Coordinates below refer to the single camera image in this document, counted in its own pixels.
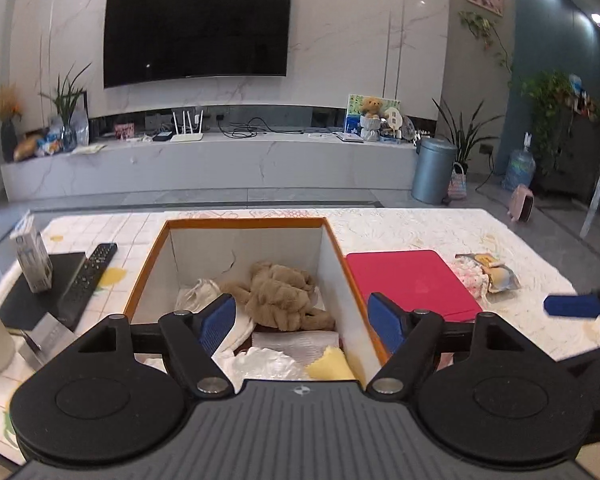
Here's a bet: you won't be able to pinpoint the tile pattern table mat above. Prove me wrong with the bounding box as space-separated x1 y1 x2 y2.
0 210 168 466

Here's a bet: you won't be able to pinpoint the red lid storage box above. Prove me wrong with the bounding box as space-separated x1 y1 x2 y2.
346 250 484 326

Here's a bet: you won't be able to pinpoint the long leaf potted plant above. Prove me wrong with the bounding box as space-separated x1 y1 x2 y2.
432 97 503 176

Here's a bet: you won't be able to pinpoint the green plant in glass vase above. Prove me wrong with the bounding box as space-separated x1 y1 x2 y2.
40 62 92 153

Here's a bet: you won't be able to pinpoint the snack bags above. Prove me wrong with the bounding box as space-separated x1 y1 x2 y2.
14 130 63 162

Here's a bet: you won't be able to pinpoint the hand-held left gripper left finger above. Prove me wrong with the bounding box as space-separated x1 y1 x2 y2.
75 293 237 397

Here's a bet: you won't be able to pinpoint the silver snack packet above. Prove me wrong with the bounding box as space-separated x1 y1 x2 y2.
472 253 522 294

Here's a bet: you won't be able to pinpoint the grey card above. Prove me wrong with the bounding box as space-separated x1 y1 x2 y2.
17 312 76 367

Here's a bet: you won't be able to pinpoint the orange cardboard box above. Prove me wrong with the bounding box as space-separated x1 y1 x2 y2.
125 217 391 396

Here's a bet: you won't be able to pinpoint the pastel woven basket bag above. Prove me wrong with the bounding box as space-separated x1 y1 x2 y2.
448 162 467 201

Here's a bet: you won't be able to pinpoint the large green pothos plant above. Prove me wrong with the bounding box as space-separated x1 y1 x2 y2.
522 71 600 171

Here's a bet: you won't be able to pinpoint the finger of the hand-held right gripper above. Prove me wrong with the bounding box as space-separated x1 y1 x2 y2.
544 282 600 321
555 335 600 373

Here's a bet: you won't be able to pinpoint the black cables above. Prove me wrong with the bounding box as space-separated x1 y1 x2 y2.
220 117 306 138

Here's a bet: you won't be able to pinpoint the cream cloth pouch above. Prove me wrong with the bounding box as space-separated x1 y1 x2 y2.
174 279 222 313

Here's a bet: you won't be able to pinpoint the brown plush toy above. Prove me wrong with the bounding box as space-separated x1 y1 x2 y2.
220 261 337 332

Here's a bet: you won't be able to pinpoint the black power cable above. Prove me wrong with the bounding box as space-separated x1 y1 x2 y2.
475 160 506 192

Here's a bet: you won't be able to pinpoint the milk carton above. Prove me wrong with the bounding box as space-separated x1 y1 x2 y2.
10 210 54 293

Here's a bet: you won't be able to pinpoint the dried yellow flowers in vase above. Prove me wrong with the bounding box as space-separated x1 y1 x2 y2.
0 84 23 163

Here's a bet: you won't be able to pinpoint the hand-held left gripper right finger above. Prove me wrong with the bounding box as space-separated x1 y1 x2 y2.
366 292 531 396

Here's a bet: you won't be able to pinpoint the yellow cloth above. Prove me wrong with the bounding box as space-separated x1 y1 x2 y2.
304 346 357 382

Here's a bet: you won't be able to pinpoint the blue grey trash can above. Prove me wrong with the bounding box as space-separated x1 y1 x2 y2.
411 138 457 205

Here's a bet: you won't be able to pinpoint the white router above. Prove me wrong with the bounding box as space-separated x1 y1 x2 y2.
171 109 204 143

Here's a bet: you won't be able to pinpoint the white textured cloth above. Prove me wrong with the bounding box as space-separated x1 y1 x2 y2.
212 317 342 361

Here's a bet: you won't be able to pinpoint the hanging vine plant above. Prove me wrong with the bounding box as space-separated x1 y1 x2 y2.
459 10 513 86

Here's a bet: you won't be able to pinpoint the black remote control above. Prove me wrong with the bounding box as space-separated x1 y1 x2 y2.
55 242 118 321

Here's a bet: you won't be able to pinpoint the dark cabinet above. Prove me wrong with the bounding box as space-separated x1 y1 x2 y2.
535 105 600 198

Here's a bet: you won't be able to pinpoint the white marble TV cabinet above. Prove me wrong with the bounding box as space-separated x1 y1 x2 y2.
1 132 421 203

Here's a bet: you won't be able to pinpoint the black flat television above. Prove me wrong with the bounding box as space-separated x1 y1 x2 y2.
103 0 293 89

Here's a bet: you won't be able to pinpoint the white lace tablecloth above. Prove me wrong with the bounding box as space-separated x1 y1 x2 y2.
165 207 600 366

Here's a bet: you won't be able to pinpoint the pink space heater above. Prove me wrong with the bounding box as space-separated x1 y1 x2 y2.
508 185 537 223

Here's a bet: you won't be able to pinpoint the pink white patterned cloth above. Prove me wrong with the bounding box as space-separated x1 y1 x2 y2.
452 256 492 303

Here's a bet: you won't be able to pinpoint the blue water jug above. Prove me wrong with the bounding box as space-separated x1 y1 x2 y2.
503 132 537 192

